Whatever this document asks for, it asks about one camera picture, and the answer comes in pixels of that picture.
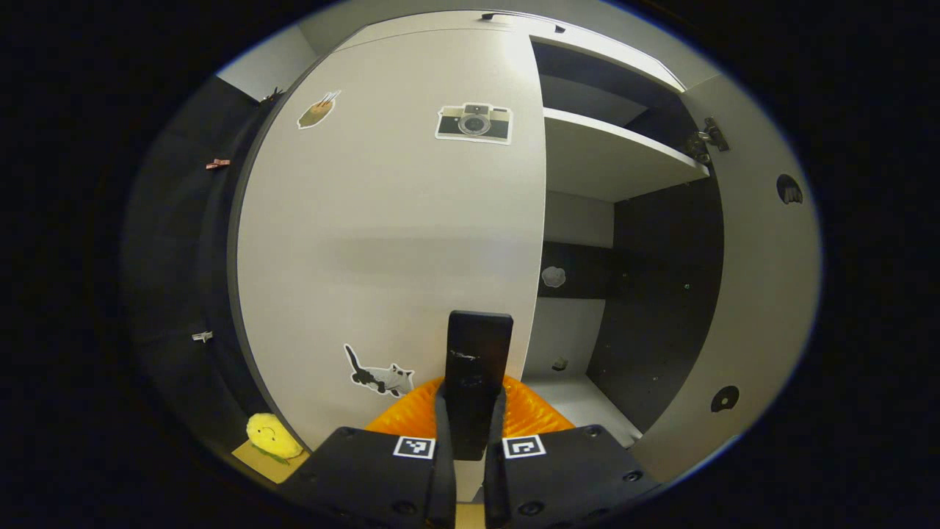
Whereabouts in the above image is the cabinet door with headphones sticker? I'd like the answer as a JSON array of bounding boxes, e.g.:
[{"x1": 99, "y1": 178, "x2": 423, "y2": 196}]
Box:
[{"x1": 635, "y1": 73, "x2": 823, "y2": 486}]

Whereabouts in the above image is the metal door hinge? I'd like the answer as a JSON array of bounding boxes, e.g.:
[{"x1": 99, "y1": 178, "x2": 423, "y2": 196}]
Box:
[{"x1": 687, "y1": 118, "x2": 731, "y2": 164}]

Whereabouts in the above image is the black backdrop cloth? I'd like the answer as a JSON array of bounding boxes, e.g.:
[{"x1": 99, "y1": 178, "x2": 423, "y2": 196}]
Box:
[{"x1": 121, "y1": 73, "x2": 294, "y2": 464}]

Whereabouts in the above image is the yellow plush toy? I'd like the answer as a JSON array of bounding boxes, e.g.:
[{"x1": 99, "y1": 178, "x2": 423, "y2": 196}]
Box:
[{"x1": 246, "y1": 413, "x2": 304, "y2": 464}]

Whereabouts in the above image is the cabinet door with camera sticker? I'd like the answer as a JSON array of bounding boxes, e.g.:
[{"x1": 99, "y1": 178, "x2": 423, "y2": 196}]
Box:
[{"x1": 235, "y1": 28, "x2": 548, "y2": 462}]

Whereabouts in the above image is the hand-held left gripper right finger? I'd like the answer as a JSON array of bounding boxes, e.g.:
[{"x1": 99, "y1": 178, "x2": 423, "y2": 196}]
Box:
[{"x1": 481, "y1": 375, "x2": 662, "y2": 529}]

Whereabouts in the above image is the white double-door shoe cabinet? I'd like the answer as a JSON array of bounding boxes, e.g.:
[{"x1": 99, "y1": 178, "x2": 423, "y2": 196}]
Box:
[{"x1": 334, "y1": 9, "x2": 728, "y2": 449}]

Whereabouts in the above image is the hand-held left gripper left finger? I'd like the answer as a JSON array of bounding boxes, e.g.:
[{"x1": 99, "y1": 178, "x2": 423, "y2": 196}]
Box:
[{"x1": 283, "y1": 376, "x2": 458, "y2": 529}]

